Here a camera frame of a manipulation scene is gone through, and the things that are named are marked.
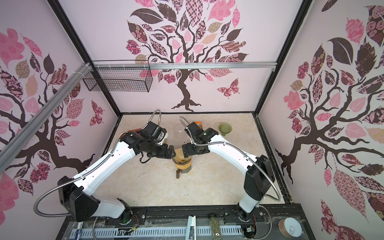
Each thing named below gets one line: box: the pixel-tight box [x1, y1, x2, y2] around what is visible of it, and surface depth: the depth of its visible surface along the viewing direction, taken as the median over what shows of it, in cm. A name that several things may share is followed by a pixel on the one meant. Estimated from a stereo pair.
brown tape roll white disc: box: [278, 217, 303, 238], surface depth 67 cm
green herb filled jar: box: [208, 213, 223, 240], surface depth 69 cm
